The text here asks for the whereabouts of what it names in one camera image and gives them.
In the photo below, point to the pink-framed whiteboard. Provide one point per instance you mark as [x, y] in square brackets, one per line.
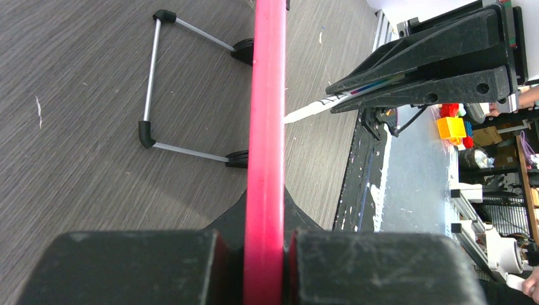
[264, 222]

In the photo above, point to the red toy block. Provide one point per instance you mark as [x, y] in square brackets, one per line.
[450, 110]

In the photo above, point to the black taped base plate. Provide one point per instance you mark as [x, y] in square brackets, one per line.
[361, 196]

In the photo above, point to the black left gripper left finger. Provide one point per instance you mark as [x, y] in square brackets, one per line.
[143, 267]

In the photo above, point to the yellow toy block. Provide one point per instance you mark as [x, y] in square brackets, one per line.
[452, 129]

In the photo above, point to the white marker pen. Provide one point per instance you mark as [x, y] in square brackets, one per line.
[333, 100]

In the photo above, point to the metal wire whiteboard stand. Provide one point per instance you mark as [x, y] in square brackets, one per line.
[193, 74]

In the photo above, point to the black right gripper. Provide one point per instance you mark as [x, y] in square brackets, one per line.
[480, 46]

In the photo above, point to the cardboard box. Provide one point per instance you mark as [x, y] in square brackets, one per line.
[486, 136]

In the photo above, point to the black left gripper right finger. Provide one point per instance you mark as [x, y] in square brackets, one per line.
[349, 267]

